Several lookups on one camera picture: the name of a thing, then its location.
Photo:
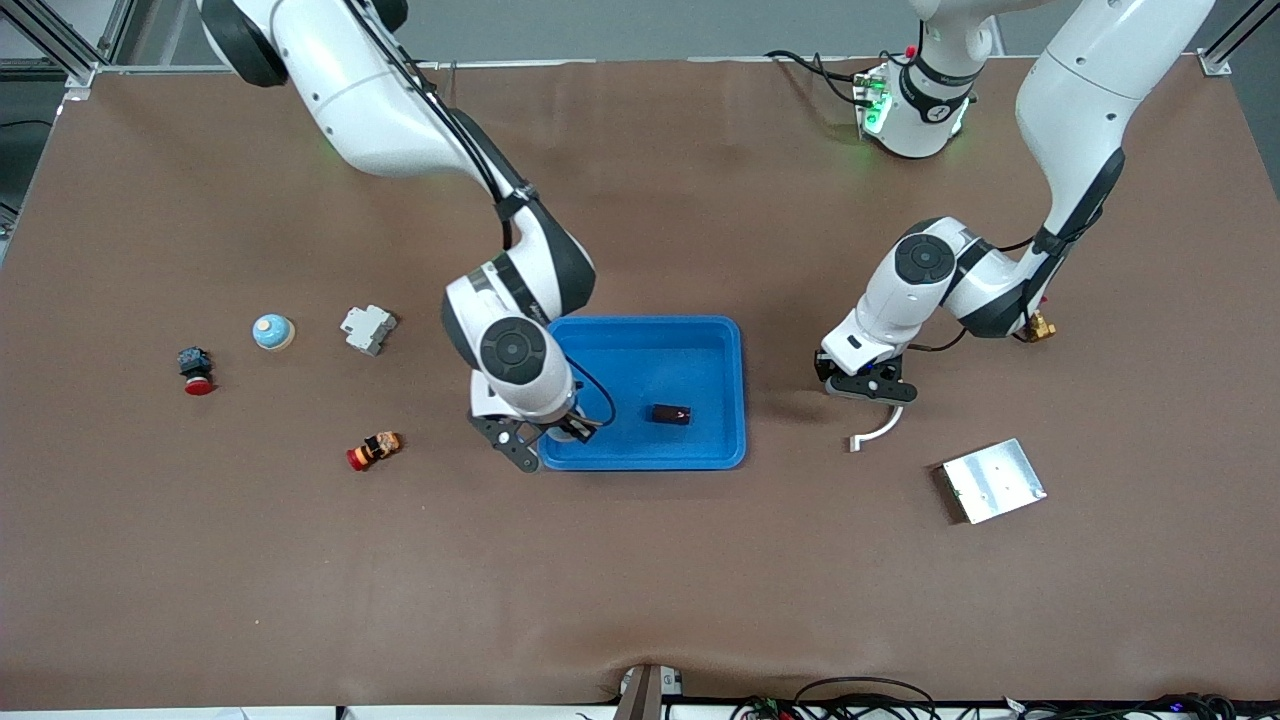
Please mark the white curved bracket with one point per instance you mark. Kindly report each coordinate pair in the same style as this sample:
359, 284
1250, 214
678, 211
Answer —
885, 428

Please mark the red button orange body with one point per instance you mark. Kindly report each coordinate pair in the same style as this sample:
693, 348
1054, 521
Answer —
375, 450

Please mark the aluminium frame profile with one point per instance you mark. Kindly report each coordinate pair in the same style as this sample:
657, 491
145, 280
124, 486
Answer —
60, 45
1213, 63

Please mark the red mushroom button black base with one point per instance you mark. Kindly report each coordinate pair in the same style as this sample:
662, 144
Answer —
197, 372

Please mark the silver metal plate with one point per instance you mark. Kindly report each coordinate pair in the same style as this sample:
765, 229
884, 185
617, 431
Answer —
995, 482

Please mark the metal table clamp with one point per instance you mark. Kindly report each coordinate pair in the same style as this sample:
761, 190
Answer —
640, 695

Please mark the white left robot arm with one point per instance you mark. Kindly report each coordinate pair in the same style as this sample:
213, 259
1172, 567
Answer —
1080, 90

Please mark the white circuit breaker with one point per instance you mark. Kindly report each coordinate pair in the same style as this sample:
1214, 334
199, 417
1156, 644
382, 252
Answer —
367, 328

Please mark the blue plastic tray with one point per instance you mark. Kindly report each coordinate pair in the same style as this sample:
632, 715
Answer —
650, 450

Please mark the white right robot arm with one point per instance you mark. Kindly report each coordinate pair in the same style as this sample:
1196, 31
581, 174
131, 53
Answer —
360, 90

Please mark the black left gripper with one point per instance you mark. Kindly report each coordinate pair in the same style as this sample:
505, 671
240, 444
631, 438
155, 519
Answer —
823, 370

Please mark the dark brown capacitor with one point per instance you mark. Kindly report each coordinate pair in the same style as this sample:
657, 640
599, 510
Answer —
672, 414

